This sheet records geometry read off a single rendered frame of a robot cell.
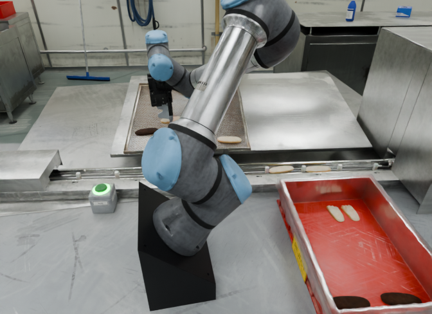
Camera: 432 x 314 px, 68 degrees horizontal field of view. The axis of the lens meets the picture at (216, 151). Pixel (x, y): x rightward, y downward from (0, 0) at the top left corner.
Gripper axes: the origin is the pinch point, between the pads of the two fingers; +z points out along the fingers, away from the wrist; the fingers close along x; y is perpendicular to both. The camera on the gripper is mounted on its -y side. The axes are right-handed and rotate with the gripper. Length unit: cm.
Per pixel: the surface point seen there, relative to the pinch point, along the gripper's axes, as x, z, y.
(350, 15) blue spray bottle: -143, 24, -165
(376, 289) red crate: 80, 2, -45
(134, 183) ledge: 27.8, 6.1, 16.5
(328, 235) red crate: 61, 6, -41
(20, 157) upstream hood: 10, 2, 56
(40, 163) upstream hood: 16, 2, 48
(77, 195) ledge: 27.8, 7.7, 36.3
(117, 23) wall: -347, 95, 46
